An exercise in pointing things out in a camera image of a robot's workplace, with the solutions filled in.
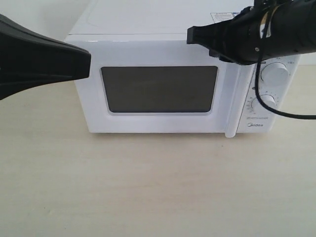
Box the white microwave door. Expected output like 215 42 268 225
66 35 253 135

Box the warning label sticker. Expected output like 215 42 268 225
210 12 240 24

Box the black cable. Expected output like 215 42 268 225
253 4 316 121

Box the white microwave oven body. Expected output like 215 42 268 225
64 0 302 135

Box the lower white timer knob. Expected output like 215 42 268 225
251 94 277 114

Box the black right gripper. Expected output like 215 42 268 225
187 2 273 65

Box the upper white control knob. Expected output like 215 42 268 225
261 62 289 86

